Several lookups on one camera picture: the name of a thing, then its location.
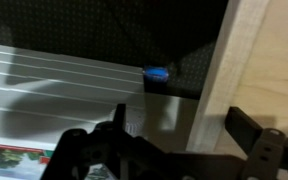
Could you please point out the blue metal can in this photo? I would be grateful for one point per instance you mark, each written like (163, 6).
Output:
(155, 74)

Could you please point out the wooden cabinet drawer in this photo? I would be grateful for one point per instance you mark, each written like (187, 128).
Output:
(270, 66)

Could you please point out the colourful printed box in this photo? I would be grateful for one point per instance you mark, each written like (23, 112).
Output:
(17, 161)

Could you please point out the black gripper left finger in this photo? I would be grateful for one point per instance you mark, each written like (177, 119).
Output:
(110, 153)

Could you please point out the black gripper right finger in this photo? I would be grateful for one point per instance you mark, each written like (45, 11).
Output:
(267, 153)

